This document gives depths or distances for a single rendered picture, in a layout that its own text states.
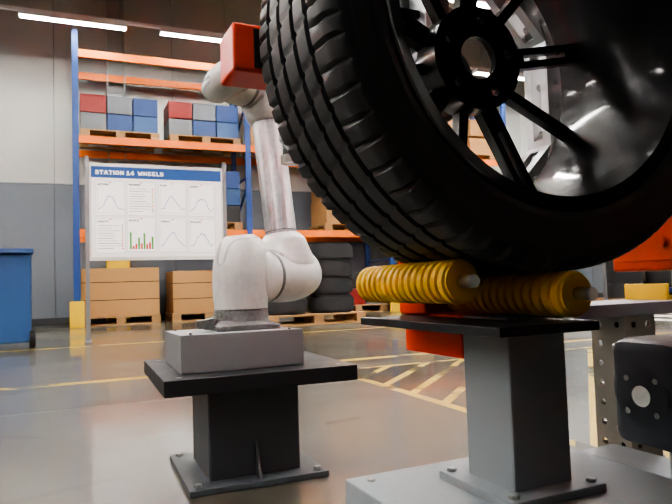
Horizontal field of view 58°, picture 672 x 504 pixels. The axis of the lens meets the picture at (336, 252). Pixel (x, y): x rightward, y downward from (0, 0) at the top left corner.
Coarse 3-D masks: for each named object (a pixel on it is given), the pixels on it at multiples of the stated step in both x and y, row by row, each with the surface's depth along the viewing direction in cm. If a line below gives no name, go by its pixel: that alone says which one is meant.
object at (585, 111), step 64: (384, 0) 68; (512, 0) 100; (576, 0) 101; (640, 0) 92; (448, 64) 90; (512, 64) 95; (576, 64) 105; (640, 64) 94; (448, 128) 70; (576, 128) 103; (640, 128) 90; (512, 192) 73; (576, 192) 87
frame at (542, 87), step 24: (504, 0) 113; (528, 0) 110; (528, 24) 111; (528, 72) 115; (552, 72) 111; (528, 96) 115; (552, 96) 111; (528, 120) 115; (528, 144) 115; (552, 144) 110; (528, 168) 109
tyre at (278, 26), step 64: (320, 0) 65; (320, 64) 68; (384, 64) 66; (320, 128) 74; (384, 128) 66; (320, 192) 84; (384, 192) 72; (448, 192) 69; (640, 192) 82; (448, 256) 79; (512, 256) 73; (576, 256) 76
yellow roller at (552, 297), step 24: (480, 288) 88; (504, 288) 83; (528, 288) 79; (552, 288) 75; (576, 288) 74; (480, 312) 91; (504, 312) 85; (528, 312) 81; (552, 312) 76; (576, 312) 75
